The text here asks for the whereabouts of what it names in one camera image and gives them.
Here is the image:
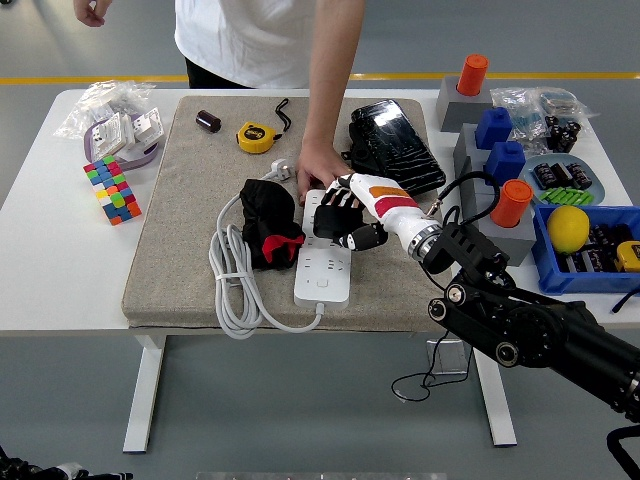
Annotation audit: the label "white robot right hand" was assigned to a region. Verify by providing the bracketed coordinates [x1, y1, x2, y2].
[312, 172, 436, 252]

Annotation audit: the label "person's right hand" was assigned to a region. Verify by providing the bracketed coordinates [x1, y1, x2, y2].
[73, 0, 114, 28]

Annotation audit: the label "person's left hand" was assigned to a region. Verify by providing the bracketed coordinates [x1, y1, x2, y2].
[294, 142, 359, 206]

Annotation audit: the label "black white robot left hand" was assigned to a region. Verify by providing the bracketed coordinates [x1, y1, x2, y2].
[0, 444, 134, 480]

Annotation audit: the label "white power strip with cable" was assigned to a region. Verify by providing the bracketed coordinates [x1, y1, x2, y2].
[208, 158, 353, 340]

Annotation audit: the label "black cloth with red patch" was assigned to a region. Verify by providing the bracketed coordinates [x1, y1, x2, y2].
[238, 178, 306, 271]

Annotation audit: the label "black phone with cracked screen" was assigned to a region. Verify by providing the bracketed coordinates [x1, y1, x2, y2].
[341, 98, 448, 197]

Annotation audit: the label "clear bag of white parts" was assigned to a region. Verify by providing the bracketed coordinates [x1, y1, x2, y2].
[52, 81, 156, 141]

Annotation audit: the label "grey block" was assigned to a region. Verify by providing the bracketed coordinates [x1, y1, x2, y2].
[434, 75, 494, 134]
[462, 184, 537, 267]
[452, 123, 494, 184]

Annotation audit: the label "orange cylinder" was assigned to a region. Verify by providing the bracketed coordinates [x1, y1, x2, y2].
[489, 178, 534, 229]
[455, 53, 490, 97]

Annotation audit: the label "blue block with knob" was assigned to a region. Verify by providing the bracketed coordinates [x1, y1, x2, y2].
[473, 106, 514, 150]
[484, 141, 526, 187]

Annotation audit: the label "dark brown small cylinder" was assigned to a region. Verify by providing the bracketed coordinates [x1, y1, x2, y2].
[194, 109, 222, 135]

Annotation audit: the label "white table leg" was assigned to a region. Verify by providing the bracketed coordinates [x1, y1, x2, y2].
[472, 349, 519, 448]
[123, 333, 167, 455]

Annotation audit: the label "grey-brown mat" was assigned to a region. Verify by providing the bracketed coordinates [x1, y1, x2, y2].
[121, 95, 459, 334]

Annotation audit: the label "clear bag of blue parts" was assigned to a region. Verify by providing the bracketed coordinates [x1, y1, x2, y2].
[489, 87, 549, 146]

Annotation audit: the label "purple flat band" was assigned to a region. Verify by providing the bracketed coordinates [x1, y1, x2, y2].
[82, 122, 161, 172]

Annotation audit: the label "green small parts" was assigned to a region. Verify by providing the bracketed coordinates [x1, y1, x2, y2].
[537, 187, 595, 206]

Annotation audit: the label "blue plastic bin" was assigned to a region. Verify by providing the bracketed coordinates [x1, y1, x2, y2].
[530, 204, 640, 296]

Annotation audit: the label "yellow lemon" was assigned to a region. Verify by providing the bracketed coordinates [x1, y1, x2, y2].
[545, 205, 591, 254]

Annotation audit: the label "colourful puzzle cube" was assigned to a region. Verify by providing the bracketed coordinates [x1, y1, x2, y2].
[82, 155, 143, 227]

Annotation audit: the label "small black capacitors pile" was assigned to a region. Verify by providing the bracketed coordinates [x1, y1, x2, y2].
[543, 115, 582, 154]

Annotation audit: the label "clear bag with roll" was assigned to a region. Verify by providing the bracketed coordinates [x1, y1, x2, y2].
[537, 87, 599, 121]

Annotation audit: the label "light blue plate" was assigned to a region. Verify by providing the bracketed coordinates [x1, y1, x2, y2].
[519, 153, 606, 207]

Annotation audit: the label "black capacitors heap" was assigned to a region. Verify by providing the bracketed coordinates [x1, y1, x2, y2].
[557, 223, 634, 274]

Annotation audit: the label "yellow black tape measure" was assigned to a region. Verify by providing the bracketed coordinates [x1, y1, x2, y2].
[615, 240, 640, 274]

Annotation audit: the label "yellow tape measure with strap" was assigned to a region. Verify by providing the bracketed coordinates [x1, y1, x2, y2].
[236, 98, 292, 154]

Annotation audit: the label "white wall socket plate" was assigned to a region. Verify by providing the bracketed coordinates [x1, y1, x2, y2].
[130, 107, 165, 151]
[92, 112, 136, 156]

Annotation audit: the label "thin black strap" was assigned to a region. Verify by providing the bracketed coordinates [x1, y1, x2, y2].
[609, 288, 640, 315]

